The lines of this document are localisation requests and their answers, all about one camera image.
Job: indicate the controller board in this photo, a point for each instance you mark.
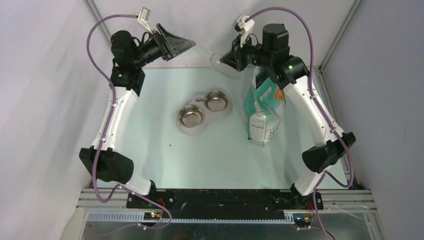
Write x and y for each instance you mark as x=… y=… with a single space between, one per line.
x=302 y=223
x=152 y=216

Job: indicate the steel bowl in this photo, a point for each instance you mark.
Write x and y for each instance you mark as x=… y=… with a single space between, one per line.
x=190 y=116
x=216 y=101

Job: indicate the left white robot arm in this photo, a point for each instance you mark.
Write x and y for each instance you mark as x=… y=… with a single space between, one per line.
x=104 y=159

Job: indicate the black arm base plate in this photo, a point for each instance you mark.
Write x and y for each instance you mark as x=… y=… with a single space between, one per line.
x=233 y=204

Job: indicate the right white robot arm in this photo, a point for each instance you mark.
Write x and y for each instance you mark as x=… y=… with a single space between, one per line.
x=291 y=74

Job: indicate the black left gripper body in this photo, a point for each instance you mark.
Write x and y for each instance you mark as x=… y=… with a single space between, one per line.
x=165 y=55

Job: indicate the right steel bowl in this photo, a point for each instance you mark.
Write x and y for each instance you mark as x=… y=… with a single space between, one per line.
x=216 y=101

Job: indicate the teal pet food bag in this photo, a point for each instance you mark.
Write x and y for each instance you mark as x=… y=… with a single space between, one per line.
x=264 y=107

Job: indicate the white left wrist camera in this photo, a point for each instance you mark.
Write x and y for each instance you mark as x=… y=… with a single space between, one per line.
x=143 y=17

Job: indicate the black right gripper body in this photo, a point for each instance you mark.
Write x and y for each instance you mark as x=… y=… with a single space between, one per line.
x=248 y=54

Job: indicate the clear plastic scoop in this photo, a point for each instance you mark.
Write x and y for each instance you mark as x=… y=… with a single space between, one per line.
x=223 y=68

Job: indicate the grey double bowl stand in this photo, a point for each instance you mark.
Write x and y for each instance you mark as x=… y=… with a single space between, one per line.
x=209 y=118

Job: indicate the left controller board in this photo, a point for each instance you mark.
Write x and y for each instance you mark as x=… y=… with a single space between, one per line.
x=152 y=216

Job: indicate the aluminium frame rail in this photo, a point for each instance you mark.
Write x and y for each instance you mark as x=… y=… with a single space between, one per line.
x=126 y=207

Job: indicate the left steel bowl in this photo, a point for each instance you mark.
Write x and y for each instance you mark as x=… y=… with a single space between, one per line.
x=190 y=116

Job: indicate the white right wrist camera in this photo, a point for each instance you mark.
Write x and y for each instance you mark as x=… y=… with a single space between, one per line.
x=244 y=26

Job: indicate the right controller board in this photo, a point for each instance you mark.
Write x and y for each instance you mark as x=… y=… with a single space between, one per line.
x=302 y=223

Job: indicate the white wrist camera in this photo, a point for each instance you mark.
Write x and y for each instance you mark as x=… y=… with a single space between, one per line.
x=143 y=17
x=244 y=26

